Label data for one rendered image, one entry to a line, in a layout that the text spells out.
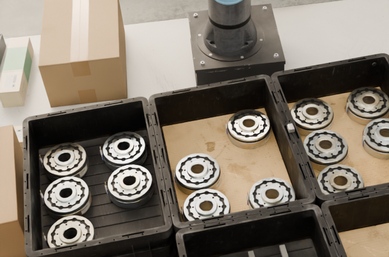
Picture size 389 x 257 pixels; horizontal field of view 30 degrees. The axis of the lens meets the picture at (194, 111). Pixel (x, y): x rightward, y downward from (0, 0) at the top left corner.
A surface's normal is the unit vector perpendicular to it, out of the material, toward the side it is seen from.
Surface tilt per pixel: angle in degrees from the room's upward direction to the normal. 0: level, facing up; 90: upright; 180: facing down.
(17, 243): 90
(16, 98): 90
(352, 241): 0
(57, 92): 90
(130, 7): 0
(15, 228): 90
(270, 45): 3
